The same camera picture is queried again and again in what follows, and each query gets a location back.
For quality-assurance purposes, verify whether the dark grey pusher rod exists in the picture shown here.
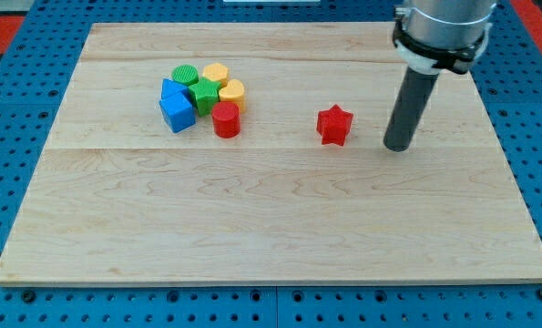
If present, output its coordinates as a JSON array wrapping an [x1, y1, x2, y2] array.
[[383, 67, 438, 152]]

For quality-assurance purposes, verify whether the red star block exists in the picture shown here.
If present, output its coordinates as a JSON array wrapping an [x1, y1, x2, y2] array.
[[316, 105, 353, 146]]

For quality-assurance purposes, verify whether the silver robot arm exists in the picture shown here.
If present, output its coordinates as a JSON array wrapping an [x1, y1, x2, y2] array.
[[383, 0, 497, 152]]

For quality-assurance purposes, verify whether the green star block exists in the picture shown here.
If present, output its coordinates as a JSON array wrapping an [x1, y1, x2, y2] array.
[[189, 77, 221, 117]]

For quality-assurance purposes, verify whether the yellow heart block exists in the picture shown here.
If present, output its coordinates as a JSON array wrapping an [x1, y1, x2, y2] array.
[[219, 79, 246, 113]]

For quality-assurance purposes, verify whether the red cylinder block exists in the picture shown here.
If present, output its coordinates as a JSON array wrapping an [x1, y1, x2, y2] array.
[[211, 101, 240, 138]]

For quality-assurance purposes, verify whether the yellow hexagon block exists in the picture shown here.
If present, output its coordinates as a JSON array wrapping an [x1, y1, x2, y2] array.
[[202, 63, 230, 87]]

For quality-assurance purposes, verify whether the green cylinder block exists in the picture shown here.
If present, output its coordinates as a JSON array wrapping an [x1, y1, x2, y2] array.
[[171, 65, 199, 86]]

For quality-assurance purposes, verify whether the blue cube block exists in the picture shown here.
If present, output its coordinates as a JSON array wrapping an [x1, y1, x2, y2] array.
[[159, 93, 196, 133]]

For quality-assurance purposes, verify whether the blue triangle block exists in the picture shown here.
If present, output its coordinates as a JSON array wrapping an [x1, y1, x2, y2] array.
[[160, 78, 189, 99]]

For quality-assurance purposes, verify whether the light wooden board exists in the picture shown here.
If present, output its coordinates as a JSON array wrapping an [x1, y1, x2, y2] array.
[[0, 23, 542, 287]]

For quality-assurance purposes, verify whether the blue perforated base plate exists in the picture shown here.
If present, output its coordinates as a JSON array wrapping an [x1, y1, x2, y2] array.
[[0, 0, 542, 327]]

